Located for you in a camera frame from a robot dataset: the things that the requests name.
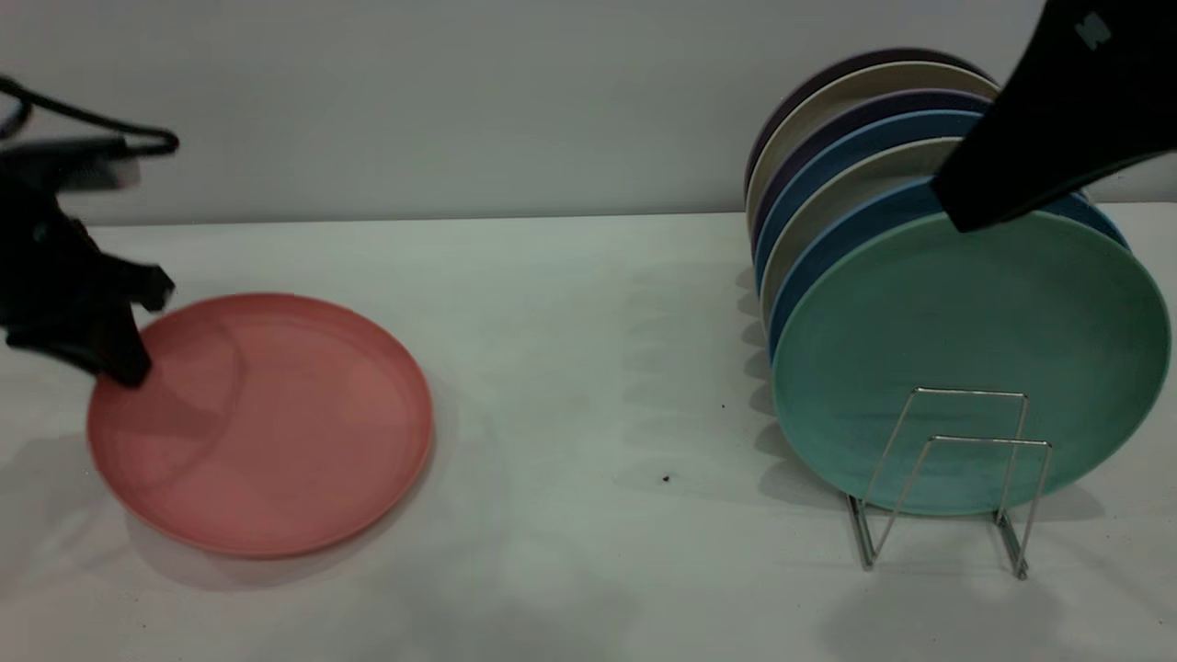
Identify beige round plate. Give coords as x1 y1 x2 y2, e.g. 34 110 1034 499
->
760 139 1089 323
745 63 1003 231

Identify blue round plate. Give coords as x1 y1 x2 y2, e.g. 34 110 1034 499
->
766 179 1130 360
753 111 987 286

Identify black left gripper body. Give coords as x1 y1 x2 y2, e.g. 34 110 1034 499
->
0 188 125 355

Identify navy purple round plate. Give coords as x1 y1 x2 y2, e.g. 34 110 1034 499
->
749 90 996 249

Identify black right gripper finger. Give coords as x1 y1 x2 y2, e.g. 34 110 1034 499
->
931 0 1177 233

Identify pink round plate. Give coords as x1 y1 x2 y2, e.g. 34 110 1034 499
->
87 292 435 560

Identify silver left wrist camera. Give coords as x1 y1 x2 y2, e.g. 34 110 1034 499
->
0 138 141 194

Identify dark purple round plate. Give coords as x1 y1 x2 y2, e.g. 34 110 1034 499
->
743 49 999 199

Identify metal wire plate rack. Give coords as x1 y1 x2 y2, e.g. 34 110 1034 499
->
846 388 1052 582

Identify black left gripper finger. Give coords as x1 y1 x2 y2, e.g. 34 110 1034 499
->
7 308 153 387
97 260 176 312

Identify green round plate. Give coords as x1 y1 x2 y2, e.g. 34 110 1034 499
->
771 208 1171 517

